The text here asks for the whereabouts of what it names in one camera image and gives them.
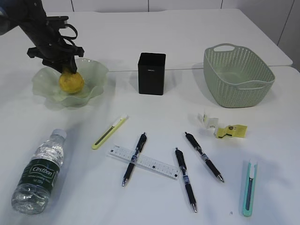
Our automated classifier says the black square pen holder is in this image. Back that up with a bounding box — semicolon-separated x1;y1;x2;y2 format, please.
138;52;166;95

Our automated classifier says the black middle pen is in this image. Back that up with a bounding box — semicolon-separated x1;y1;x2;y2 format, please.
175;148;197;213

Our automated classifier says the yellow pear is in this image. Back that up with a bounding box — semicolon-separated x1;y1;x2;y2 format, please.
59;68;84;94

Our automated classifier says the yellow white paper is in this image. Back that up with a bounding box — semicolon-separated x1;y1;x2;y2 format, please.
197;113;248;139

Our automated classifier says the clear water bottle green label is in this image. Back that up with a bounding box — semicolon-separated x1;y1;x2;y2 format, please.
11;129;67;215

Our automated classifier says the blue grey left robot arm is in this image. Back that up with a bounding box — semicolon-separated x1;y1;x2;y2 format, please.
0;0;84;74

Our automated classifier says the green woven plastic basket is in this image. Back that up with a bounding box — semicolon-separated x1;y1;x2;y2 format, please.
203;44;275;108

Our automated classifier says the teal utility knife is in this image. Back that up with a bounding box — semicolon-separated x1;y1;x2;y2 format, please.
242;161;258;217

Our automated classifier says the black right pen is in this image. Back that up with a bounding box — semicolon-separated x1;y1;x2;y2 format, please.
185;132;225;183

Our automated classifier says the yellow utility knife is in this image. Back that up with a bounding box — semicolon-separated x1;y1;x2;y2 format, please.
91;115;128;150

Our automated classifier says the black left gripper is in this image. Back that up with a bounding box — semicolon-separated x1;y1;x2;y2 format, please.
4;0;84;74

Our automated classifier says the black pen on ruler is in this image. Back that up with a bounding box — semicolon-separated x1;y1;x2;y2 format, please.
122;132;147;187

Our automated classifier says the clear plastic ruler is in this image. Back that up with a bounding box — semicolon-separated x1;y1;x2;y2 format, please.
108;145;180;180

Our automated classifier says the green wavy glass plate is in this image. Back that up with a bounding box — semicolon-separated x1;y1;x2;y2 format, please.
32;58;109;107

